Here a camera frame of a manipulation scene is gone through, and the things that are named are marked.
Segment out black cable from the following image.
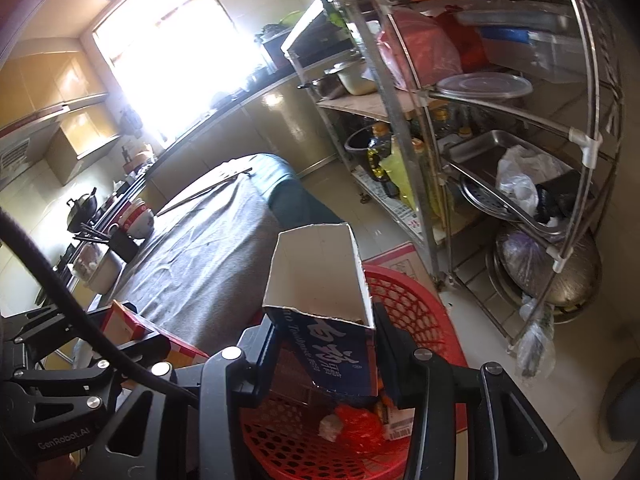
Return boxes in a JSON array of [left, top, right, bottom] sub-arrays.
[[0, 206, 202, 406]]

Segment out steel tray on rack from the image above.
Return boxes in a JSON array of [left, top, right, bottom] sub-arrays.
[[442, 130, 582, 245]]

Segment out white red bowl stack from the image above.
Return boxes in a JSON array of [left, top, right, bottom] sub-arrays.
[[118, 198, 154, 240]]

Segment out white stacked bowls with bag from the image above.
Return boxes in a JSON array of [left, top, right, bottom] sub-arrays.
[[73, 243, 122, 295]]

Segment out yellow upper cabinets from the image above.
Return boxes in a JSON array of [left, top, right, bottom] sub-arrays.
[[1, 38, 119, 184]]

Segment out black wok with lid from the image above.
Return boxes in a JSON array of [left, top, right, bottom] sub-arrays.
[[66, 188, 98, 233]]

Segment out range hood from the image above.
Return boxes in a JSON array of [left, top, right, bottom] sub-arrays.
[[0, 104, 70, 188]]

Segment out red plastic trash basket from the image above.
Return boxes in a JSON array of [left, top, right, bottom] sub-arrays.
[[241, 264, 466, 479]]

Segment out long bamboo stick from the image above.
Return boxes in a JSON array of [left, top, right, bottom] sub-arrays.
[[157, 166, 253, 217]]

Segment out black chopstick holder cup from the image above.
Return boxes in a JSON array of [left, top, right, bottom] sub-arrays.
[[77, 221, 141, 264]]

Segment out metal storage rack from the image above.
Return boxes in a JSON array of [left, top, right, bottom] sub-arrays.
[[297, 0, 626, 380]]

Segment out grey tablecloth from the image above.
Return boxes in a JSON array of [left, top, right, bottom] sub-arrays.
[[92, 154, 341, 354]]

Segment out steel pot on rack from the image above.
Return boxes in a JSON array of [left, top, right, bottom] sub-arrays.
[[324, 58, 378, 96]]

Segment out orange white medicine box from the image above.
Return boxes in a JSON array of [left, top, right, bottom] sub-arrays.
[[101, 300, 209, 368]]

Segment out blue toothpaste box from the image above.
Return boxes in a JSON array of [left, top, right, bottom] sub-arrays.
[[262, 223, 378, 398]]

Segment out microwave oven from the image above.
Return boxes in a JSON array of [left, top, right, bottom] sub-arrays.
[[281, 0, 354, 84]]

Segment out red plastic bag on rack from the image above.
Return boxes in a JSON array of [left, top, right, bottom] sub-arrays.
[[376, 8, 462, 91]]

